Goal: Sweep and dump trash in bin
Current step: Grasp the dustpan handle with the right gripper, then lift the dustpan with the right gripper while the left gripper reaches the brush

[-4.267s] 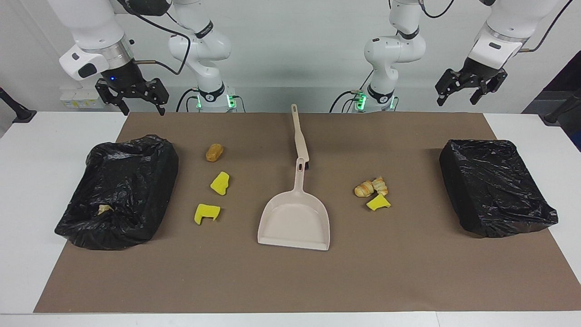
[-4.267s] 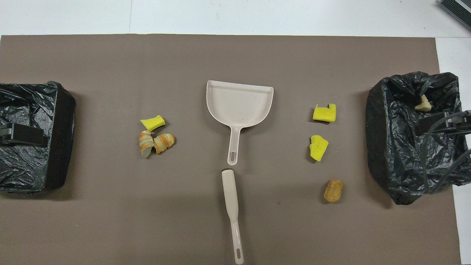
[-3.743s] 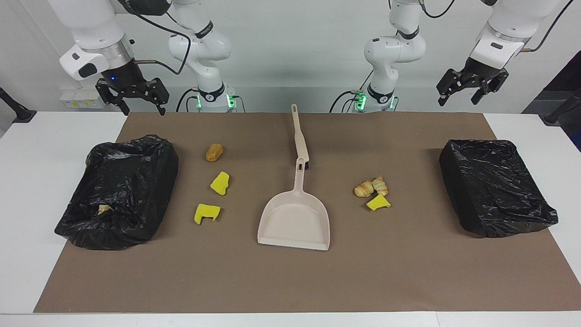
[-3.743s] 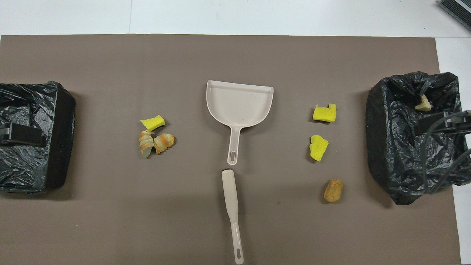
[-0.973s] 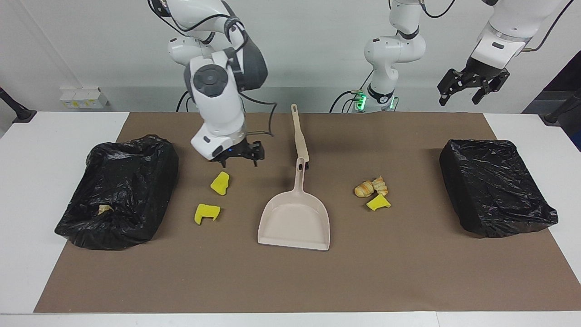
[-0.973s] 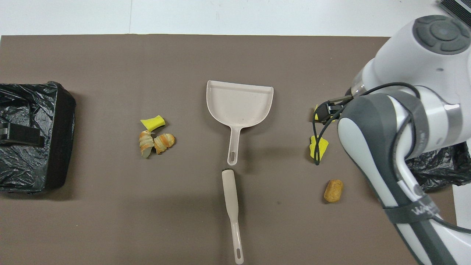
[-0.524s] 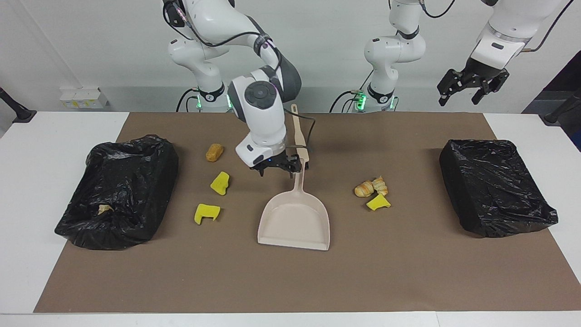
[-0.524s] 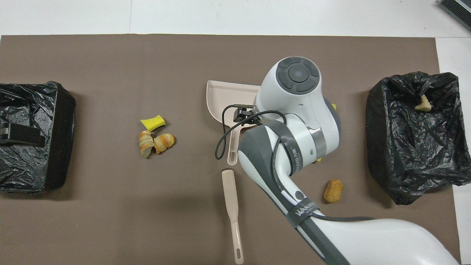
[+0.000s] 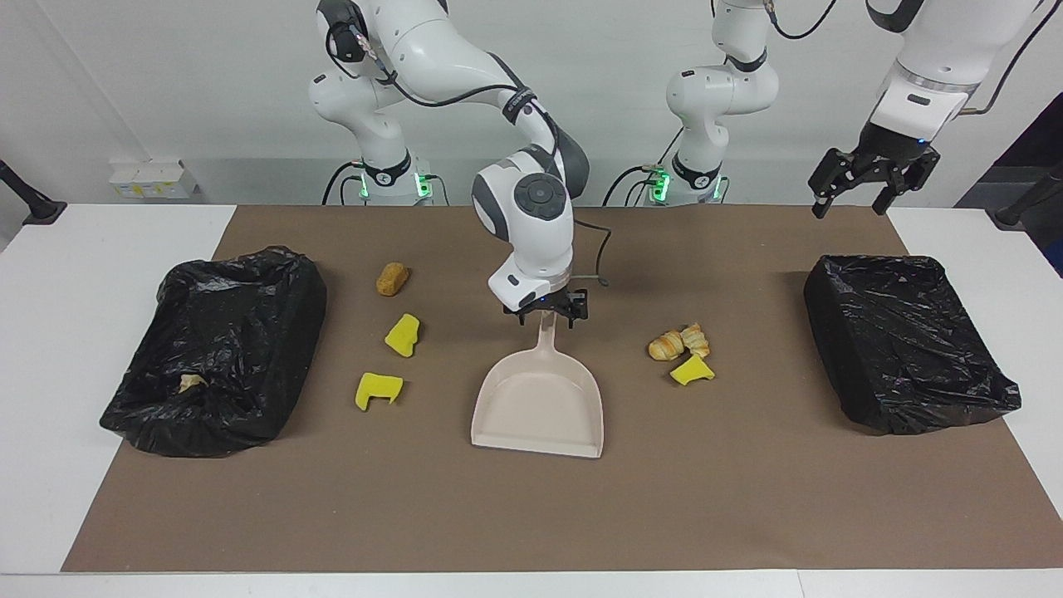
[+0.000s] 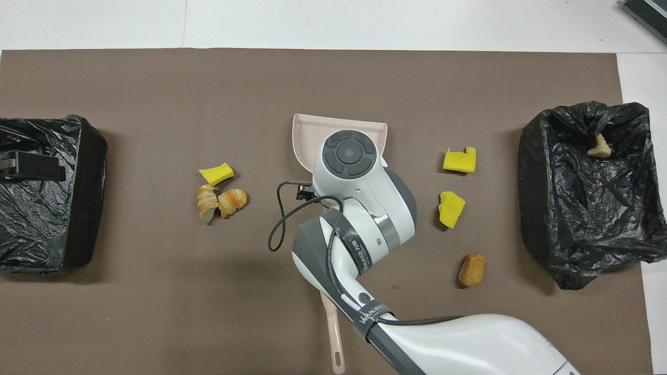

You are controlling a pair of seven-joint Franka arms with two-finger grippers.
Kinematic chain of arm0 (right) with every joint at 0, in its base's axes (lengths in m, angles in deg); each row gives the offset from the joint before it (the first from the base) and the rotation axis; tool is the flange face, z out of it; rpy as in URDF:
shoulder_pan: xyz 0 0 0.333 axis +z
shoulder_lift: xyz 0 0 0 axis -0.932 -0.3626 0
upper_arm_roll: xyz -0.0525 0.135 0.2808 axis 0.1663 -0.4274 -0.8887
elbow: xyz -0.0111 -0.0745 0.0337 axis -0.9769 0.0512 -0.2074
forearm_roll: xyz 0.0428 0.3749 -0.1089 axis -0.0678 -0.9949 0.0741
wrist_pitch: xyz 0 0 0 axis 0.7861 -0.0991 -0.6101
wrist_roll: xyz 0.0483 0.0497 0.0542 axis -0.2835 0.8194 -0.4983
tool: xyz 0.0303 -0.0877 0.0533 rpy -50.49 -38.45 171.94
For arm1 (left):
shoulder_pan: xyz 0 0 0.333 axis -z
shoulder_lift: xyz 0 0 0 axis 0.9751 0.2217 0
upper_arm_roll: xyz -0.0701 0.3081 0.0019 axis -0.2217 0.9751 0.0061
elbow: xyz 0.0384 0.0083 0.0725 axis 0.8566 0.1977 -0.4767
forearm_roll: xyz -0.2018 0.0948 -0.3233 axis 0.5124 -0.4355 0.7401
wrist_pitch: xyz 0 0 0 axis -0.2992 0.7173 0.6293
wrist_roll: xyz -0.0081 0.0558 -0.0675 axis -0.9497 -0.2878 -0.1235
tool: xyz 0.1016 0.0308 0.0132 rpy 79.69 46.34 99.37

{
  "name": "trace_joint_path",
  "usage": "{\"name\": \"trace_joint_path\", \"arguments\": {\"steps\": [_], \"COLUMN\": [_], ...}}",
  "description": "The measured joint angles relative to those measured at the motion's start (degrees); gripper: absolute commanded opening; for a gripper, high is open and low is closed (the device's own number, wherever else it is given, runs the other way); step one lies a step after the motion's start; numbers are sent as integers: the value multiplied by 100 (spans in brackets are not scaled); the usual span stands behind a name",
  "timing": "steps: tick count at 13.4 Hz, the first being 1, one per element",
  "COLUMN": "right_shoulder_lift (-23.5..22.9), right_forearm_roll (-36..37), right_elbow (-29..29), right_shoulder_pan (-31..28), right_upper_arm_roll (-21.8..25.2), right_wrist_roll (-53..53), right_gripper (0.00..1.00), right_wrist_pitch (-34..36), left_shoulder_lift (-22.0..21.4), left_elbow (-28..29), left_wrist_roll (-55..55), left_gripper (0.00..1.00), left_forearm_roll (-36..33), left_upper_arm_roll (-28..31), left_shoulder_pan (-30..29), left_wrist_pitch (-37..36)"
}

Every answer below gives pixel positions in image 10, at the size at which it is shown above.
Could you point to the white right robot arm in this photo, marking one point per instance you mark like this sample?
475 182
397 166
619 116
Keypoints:
375 187

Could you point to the orange striped croissant piece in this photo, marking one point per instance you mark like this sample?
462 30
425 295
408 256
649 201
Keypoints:
232 202

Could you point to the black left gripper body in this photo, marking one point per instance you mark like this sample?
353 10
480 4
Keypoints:
36 167

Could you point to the yellow notched sponge piece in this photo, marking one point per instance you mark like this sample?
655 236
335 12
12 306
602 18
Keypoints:
457 161

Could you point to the black bag lined bin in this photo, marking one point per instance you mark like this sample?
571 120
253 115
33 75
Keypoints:
573 219
47 234

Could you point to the yellow sponge chunk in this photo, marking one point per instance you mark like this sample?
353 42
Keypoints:
451 211

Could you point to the brown table mat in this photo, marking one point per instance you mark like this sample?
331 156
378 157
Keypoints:
156 94

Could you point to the pale striped croissant piece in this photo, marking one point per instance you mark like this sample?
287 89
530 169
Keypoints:
207 200

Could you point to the brown bread roll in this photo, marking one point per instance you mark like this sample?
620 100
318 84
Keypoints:
472 270

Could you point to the beige plastic dustpan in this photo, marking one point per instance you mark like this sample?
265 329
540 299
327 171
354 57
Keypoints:
307 135

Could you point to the yellow sponge wedge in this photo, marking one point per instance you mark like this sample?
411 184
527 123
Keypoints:
216 174

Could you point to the beige hand brush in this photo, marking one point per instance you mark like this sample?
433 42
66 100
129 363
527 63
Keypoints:
336 338

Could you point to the dark ridged panel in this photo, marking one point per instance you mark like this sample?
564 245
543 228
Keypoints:
649 13

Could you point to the small beige bread scrap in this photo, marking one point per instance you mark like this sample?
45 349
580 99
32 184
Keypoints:
599 150

